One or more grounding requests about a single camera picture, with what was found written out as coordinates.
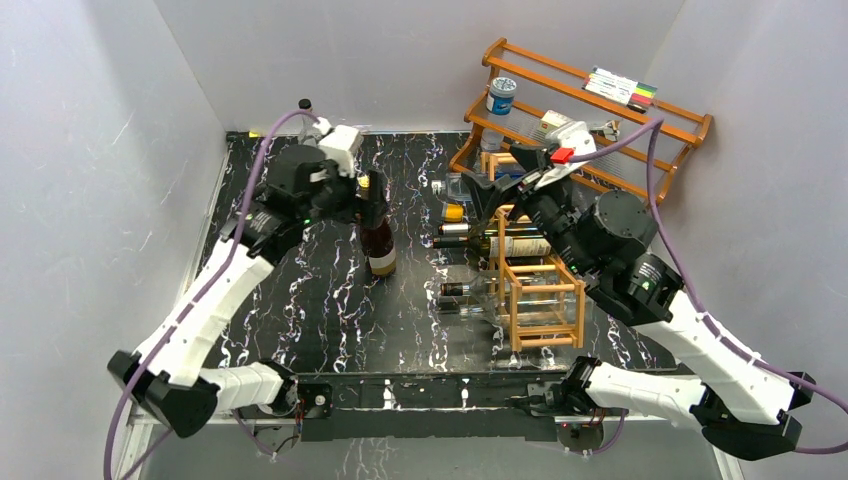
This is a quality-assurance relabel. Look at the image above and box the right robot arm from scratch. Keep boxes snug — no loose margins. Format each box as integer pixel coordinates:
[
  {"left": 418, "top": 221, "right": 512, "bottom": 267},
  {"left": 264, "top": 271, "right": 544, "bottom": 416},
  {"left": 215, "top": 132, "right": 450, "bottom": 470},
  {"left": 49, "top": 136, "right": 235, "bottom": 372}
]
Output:
[{"left": 461, "top": 171, "right": 812, "bottom": 461}]

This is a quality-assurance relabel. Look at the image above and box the yellow capped bottle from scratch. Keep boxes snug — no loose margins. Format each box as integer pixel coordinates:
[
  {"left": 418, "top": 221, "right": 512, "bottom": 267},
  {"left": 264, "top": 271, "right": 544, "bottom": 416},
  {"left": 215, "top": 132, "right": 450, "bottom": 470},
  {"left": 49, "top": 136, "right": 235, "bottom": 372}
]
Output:
[{"left": 441, "top": 203, "right": 465, "bottom": 223}]

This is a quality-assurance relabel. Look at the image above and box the green white box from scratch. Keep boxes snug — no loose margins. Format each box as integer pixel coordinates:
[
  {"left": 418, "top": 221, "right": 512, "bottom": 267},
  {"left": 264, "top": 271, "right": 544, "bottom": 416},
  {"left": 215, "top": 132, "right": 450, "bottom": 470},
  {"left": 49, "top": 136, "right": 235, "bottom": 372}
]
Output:
[{"left": 539, "top": 110, "right": 591, "bottom": 143}]

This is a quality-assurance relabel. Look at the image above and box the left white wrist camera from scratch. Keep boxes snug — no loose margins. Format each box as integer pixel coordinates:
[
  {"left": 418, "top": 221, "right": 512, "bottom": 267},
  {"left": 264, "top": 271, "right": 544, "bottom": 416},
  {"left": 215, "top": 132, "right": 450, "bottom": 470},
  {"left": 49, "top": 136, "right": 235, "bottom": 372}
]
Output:
[{"left": 313, "top": 117, "right": 363, "bottom": 178}]

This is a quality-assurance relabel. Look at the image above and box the green wine bottle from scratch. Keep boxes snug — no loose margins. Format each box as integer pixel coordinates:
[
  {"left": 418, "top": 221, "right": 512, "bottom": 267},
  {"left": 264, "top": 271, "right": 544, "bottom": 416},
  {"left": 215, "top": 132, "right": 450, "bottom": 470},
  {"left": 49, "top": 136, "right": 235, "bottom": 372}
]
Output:
[{"left": 432, "top": 235, "right": 552, "bottom": 258}]

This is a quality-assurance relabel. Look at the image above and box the small clear plastic bottle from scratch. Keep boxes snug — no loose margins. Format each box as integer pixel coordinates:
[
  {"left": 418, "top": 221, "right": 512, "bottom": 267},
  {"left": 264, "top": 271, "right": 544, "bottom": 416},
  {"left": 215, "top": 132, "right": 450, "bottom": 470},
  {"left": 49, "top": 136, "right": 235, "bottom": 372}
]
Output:
[{"left": 479, "top": 128, "right": 504, "bottom": 153}]

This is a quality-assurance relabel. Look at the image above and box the clear bottle bottom rack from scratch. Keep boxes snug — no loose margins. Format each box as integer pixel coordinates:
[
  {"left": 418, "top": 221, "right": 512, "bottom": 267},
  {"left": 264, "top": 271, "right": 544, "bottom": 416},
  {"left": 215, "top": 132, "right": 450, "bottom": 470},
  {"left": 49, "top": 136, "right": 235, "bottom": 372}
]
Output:
[{"left": 437, "top": 300, "right": 578, "bottom": 328}]

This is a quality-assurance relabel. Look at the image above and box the orange wooden shelf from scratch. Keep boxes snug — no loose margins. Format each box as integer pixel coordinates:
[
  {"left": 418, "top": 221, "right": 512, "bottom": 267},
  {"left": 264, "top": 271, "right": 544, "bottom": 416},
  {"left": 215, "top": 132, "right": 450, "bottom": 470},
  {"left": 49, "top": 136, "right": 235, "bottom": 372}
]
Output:
[{"left": 449, "top": 38, "right": 713, "bottom": 202}]

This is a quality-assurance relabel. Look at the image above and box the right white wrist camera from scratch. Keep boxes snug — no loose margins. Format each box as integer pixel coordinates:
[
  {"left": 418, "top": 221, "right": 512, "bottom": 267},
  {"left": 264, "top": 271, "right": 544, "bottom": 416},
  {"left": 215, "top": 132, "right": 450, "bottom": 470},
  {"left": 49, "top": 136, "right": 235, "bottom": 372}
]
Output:
[{"left": 535, "top": 133, "right": 597, "bottom": 190}]

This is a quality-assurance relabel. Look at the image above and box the clear glass bottle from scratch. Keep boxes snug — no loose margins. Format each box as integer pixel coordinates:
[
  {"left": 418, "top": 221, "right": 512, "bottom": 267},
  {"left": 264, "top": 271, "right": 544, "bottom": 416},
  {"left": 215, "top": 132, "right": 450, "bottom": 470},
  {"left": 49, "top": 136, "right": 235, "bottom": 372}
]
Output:
[{"left": 297, "top": 98, "right": 333, "bottom": 147}]

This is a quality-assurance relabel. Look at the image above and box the purple cable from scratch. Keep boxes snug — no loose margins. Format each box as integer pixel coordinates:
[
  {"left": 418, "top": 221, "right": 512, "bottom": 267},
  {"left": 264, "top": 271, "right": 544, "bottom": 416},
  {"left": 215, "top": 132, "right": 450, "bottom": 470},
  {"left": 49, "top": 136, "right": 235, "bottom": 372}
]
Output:
[
  {"left": 569, "top": 117, "right": 848, "bottom": 456},
  {"left": 102, "top": 109, "right": 323, "bottom": 480}
]

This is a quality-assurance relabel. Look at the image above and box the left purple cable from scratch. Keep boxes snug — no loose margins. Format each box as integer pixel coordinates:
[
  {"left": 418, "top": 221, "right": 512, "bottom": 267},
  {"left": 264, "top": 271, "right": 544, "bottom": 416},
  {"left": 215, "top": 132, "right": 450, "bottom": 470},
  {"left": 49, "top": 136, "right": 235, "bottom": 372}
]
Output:
[{"left": 102, "top": 109, "right": 323, "bottom": 480}]

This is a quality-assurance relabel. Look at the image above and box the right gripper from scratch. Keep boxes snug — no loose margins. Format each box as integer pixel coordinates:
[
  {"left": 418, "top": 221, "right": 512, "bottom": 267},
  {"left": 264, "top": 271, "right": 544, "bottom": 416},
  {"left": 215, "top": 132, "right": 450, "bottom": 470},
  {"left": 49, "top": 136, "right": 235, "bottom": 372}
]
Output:
[{"left": 460, "top": 144, "right": 595, "bottom": 277}]

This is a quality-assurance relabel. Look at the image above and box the dark red wine bottle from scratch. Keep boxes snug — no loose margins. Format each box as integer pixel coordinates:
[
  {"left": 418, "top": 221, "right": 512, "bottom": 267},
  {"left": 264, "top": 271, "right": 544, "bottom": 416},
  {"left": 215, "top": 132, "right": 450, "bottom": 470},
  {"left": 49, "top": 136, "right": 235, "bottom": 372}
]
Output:
[{"left": 357, "top": 177, "right": 396, "bottom": 277}]

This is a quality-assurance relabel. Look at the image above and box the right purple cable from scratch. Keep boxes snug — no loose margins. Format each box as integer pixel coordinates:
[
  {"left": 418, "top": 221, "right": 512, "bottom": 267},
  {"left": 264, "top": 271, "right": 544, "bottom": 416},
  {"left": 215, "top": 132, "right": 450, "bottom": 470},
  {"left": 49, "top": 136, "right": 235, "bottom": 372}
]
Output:
[{"left": 569, "top": 117, "right": 848, "bottom": 456}]

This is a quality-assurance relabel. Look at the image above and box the blue white jar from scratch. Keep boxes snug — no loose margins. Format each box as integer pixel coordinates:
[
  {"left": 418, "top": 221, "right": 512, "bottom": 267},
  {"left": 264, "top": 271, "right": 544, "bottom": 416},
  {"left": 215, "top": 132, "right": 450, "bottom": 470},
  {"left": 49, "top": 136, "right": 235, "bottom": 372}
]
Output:
[{"left": 486, "top": 76, "right": 517, "bottom": 116}]

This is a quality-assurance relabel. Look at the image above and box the light wooden wine rack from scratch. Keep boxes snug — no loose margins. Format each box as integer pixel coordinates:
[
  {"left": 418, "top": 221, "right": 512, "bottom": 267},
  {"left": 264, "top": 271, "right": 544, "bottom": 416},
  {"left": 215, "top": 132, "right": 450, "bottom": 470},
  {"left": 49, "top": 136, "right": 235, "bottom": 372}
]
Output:
[{"left": 480, "top": 150, "right": 588, "bottom": 354}]

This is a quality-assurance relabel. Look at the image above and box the clear bottle rack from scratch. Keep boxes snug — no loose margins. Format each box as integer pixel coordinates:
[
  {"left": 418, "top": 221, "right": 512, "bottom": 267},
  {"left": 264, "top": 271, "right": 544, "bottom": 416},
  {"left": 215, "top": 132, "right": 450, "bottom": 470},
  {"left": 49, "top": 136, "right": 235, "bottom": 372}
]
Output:
[
  {"left": 437, "top": 271, "right": 577, "bottom": 308},
  {"left": 437, "top": 300, "right": 578, "bottom": 328}
]

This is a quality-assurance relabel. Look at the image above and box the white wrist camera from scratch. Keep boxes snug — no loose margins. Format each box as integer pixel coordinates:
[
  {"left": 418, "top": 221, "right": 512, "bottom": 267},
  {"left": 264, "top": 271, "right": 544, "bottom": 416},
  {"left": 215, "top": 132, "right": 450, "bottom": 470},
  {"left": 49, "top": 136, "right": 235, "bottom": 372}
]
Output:
[
  {"left": 535, "top": 133, "right": 597, "bottom": 190},
  {"left": 313, "top": 117, "right": 363, "bottom": 178}
]

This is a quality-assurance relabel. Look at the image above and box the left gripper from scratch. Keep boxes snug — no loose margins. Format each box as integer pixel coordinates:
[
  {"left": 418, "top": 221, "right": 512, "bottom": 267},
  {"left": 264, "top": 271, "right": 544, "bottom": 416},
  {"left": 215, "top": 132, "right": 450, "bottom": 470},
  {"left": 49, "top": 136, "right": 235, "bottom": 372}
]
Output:
[{"left": 300, "top": 158, "right": 388, "bottom": 229}]

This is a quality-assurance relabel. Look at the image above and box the marker pen pack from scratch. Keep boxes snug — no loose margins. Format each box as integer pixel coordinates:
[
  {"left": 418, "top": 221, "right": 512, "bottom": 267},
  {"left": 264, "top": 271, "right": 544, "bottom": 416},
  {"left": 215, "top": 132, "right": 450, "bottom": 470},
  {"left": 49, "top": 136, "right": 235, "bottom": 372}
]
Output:
[{"left": 582, "top": 66, "right": 657, "bottom": 113}]

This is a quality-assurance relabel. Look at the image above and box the clear bottle lower rack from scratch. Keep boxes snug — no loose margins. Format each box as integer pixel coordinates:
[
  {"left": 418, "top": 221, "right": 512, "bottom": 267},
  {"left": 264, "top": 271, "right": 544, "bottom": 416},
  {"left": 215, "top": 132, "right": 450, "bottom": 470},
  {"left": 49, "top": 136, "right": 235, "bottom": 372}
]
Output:
[{"left": 437, "top": 271, "right": 577, "bottom": 308}]

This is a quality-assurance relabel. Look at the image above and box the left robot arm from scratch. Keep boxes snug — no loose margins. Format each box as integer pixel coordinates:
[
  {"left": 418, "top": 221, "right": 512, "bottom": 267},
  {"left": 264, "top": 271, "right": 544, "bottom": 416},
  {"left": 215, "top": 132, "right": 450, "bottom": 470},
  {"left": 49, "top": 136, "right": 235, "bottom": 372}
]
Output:
[{"left": 107, "top": 145, "right": 387, "bottom": 438}]

